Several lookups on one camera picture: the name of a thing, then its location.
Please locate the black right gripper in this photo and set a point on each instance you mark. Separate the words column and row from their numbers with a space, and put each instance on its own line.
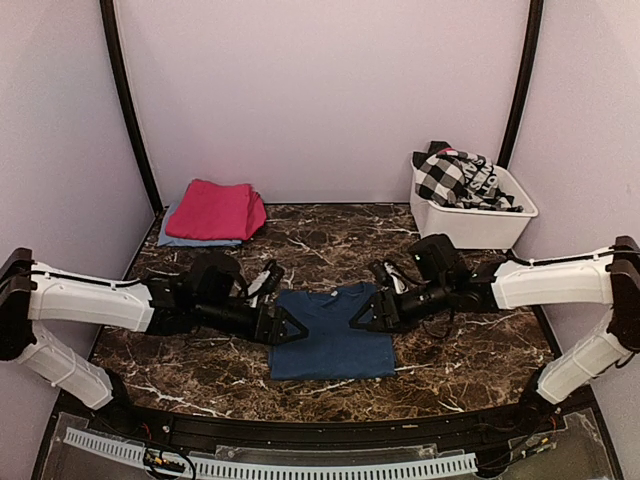
column 384, row 303

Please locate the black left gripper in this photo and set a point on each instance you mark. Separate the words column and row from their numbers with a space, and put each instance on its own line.
column 275, row 328

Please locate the dark blue garment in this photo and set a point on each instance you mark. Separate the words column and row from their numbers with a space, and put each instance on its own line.
column 333, row 350

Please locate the pink trousers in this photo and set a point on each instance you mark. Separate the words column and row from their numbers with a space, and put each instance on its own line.
column 209, row 211

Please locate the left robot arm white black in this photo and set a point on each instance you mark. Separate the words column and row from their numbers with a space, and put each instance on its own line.
column 33, row 293

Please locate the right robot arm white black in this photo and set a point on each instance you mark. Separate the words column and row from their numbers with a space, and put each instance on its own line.
column 606, row 279

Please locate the white plastic laundry bin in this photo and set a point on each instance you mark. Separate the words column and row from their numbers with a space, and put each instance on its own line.
column 473, row 228

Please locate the black white checkered shirt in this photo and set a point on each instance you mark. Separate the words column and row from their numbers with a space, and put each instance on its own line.
column 436, row 176

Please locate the black shirt white lettering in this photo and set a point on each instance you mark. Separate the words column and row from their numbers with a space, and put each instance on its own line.
column 481, row 187

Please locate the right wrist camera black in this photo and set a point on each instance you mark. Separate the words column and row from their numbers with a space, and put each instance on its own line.
column 436, row 258

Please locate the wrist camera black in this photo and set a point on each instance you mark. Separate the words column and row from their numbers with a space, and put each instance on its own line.
column 212, row 277
column 436, row 258

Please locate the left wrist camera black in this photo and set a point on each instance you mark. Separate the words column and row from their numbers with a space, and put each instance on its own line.
column 212, row 277

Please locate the white slotted cable duct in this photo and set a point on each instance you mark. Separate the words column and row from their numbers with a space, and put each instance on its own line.
column 253, row 463

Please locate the black curved front rail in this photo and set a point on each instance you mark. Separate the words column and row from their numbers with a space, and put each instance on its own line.
column 485, row 429

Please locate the right black corner post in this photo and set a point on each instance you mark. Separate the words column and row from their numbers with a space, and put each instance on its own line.
column 525, row 71

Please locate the black corner post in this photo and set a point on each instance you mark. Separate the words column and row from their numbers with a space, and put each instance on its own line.
column 125, row 98
column 525, row 71

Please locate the left black corner post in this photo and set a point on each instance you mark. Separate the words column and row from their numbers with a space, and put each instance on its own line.
column 125, row 98

